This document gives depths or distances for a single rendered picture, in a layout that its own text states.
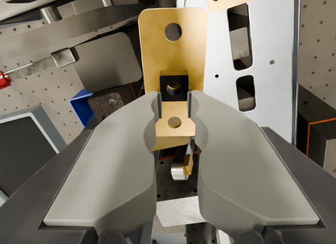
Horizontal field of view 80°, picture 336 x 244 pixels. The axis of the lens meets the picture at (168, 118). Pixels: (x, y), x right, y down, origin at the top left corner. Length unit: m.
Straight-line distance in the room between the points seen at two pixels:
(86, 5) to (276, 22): 0.31
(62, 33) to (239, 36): 0.28
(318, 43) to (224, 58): 0.45
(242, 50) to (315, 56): 0.43
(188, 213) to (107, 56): 0.32
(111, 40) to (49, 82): 0.56
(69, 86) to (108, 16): 0.62
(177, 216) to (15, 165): 0.29
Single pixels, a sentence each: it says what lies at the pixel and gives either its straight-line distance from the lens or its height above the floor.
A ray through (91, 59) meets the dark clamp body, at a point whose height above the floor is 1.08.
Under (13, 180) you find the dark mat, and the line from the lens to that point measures 0.37.
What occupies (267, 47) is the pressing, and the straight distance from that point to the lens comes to 0.39.
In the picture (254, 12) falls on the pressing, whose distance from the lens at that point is 0.37.
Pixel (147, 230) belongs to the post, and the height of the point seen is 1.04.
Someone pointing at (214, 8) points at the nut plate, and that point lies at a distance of 0.36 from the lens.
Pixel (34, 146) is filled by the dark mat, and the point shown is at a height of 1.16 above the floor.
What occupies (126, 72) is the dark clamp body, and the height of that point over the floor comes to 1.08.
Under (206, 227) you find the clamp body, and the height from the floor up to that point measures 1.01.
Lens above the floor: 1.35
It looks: 60 degrees down
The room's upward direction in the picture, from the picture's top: 175 degrees counter-clockwise
